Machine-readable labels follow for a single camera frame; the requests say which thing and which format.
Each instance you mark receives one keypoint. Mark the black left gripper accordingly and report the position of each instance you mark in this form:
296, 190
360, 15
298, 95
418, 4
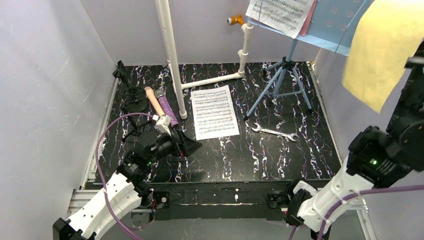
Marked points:
180, 142

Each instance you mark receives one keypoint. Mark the purple glitter microphone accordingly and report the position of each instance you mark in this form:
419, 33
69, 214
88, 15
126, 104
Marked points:
166, 107

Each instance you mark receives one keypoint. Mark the black round-base microphone stand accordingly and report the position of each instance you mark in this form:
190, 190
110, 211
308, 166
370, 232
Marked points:
134, 98

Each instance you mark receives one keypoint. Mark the black tripod shock-mount stand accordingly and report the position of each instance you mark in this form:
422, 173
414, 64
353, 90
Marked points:
138, 128

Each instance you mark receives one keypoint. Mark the pink paper sheet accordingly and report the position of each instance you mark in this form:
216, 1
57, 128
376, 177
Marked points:
303, 31

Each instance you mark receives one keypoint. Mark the blue tripod music stand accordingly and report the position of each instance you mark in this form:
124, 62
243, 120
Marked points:
332, 27

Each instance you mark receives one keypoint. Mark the yellow sheet music page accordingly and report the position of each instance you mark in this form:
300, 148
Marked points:
388, 33

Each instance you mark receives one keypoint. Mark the pink toy microphone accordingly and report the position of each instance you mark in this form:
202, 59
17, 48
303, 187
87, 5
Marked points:
154, 101

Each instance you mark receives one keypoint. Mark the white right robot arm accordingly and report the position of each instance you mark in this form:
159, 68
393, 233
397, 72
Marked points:
377, 159

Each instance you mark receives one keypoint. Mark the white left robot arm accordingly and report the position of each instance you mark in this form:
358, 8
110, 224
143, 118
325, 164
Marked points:
126, 190

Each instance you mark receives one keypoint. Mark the silver open-end wrench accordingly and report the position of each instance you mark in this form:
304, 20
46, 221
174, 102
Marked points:
290, 136

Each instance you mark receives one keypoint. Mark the orange pipe valve fitting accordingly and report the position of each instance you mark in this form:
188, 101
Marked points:
233, 20

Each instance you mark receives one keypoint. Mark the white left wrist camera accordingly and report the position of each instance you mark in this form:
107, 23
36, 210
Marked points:
163, 123

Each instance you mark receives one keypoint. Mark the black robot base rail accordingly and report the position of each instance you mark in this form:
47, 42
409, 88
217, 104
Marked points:
221, 200

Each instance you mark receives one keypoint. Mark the white PVC pipe frame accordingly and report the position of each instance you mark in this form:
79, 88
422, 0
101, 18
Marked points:
166, 27

